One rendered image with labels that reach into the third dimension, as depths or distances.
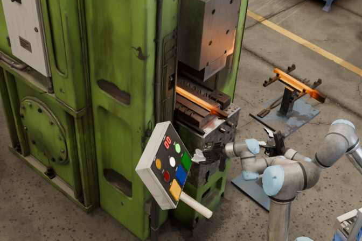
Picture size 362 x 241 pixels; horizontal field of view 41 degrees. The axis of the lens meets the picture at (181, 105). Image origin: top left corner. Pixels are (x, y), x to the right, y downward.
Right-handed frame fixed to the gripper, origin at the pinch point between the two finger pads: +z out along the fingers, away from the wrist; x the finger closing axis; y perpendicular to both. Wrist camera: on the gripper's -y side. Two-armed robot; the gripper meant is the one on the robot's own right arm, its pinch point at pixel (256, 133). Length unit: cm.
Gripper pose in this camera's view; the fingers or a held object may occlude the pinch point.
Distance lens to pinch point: 276.7
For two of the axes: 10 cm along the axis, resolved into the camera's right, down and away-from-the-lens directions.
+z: -7.6, -4.4, 4.7
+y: -0.5, 7.7, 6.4
